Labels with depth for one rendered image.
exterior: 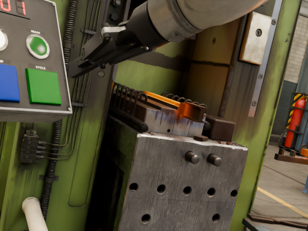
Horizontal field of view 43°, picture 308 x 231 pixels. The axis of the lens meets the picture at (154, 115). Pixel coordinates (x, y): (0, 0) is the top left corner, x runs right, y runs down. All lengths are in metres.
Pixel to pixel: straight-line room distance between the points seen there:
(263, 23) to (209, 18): 0.88
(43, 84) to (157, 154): 0.40
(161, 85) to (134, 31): 1.03
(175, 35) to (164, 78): 1.05
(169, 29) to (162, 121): 0.57
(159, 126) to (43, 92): 0.41
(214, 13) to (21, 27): 0.47
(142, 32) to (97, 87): 0.60
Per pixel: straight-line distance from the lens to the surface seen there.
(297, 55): 9.59
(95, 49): 0.68
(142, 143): 1.06
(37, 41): 0.90
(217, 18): 0.57
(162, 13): 0.60
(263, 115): 1.53
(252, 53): 1.42
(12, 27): 0.89
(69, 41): 1.15
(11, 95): 0.81
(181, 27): 0.59
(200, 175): 1.18
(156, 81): 1.64
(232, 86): 1.41
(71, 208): 1.29
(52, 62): 0.91
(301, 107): 8.55
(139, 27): 0.63
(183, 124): 1.17
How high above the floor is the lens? 1.09
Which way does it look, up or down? 7 degrees down
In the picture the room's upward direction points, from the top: 12 degrees clockwise
